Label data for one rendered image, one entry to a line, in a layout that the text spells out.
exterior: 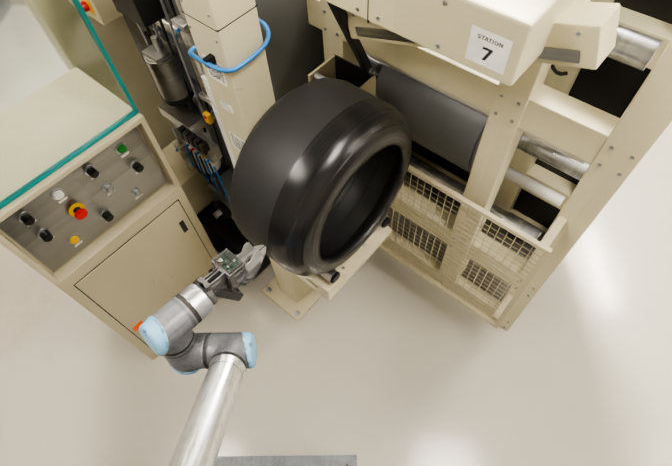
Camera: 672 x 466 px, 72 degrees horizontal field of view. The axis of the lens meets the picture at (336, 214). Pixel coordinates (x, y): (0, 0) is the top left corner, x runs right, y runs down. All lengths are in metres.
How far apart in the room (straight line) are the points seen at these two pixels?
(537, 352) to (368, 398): 0.86
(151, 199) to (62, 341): 1.20
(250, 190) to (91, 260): 0.81
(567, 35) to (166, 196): 1.42
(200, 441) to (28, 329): 2.07
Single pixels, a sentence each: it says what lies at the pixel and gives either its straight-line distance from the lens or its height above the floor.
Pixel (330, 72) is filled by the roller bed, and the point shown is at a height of 1.14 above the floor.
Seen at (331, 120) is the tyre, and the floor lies 1.47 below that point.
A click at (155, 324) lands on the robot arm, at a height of 1.30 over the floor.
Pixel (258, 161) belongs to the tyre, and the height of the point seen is 1.40.
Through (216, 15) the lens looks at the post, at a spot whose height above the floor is 1.69.
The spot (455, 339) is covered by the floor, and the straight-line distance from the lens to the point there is 2.49.
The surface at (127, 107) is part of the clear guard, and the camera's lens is 1.64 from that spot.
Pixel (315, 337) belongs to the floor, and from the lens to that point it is 2.46.
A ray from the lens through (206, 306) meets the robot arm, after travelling 1.20.
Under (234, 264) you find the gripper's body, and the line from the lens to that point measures 1.22.
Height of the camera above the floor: 2.32
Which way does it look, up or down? 57 degrees down
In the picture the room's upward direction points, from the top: 5 degrees counter-clockwise
